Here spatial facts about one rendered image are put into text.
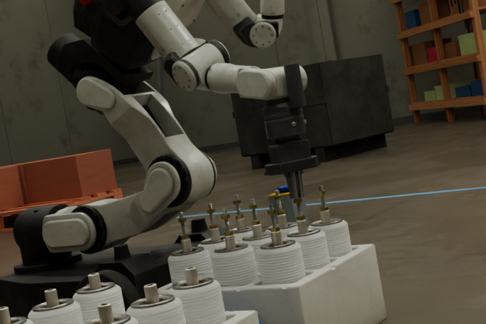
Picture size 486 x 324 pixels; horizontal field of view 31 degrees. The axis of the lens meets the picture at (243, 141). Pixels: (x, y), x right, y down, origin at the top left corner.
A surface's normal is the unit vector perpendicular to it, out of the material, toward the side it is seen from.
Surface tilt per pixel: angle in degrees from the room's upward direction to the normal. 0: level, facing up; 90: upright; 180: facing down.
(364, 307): 90
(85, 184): 90
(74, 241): 90
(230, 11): 108
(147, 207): 90
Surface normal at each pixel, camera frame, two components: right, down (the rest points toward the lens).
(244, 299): -0.51, 0.12
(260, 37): 0.00, 0.34
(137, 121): -0.29, 0.48
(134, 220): -0.72, 0.41
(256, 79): -0.75, 0.15
